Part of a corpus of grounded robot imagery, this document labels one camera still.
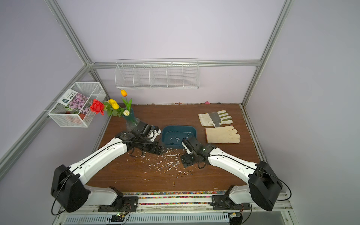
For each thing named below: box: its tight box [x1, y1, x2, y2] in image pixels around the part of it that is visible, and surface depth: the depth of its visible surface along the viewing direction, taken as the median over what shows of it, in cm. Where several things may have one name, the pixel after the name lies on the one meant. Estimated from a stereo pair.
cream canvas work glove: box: [205, 125, 241, 144], surface depth 101 cm
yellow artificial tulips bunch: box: [103, 89, 133, 118], surface depth 82 cm
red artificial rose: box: [90, 98, 105, 116], surface depth 71 cm
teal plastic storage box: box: [160, 125, 197, 150], surface depth 103 cm
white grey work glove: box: [198, 110, 233, 128], surface depth 114 cm
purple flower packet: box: [57, 89, 92, 116], surface depth 75 cm
